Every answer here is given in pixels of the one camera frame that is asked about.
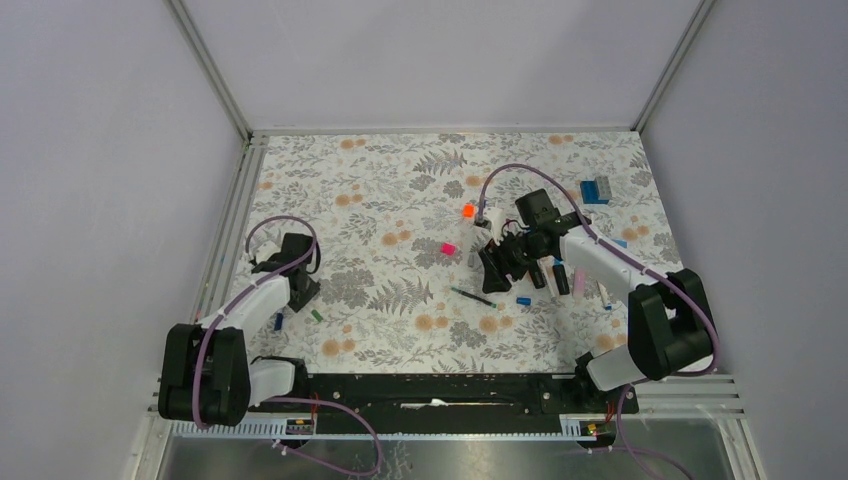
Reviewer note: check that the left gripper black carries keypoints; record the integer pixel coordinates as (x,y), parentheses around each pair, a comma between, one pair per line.
(298,302)

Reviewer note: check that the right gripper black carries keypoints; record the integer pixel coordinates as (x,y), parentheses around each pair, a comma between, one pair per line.
(497,266)

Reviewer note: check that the white grey marker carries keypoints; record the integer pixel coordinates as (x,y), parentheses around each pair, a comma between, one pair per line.
(547,270)

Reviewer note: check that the black highlighter blue cap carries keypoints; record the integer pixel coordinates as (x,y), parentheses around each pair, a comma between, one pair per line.
(560,278)

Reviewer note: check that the orange highlighter cap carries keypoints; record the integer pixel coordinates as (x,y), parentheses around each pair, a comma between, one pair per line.
(469,211)

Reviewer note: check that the white blue marker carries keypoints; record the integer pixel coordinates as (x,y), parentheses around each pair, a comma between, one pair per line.
(605,297)

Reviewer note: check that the black highlighter pink cap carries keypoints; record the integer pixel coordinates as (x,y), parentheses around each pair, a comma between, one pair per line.
(538,276)

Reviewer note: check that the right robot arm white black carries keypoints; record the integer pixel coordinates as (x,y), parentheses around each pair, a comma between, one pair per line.
(668,319)

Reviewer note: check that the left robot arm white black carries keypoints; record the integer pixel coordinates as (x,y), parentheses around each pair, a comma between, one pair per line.
(207,377)

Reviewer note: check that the floral patterned table mat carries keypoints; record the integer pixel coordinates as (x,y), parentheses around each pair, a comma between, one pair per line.
(382,206)

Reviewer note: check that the blue box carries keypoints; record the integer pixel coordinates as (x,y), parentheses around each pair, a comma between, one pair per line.
(596,191)

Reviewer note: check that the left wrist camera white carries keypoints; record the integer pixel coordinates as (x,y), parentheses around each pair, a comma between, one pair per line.
(267,254)

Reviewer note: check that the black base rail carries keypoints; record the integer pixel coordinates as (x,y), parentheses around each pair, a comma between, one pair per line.
(430,404)

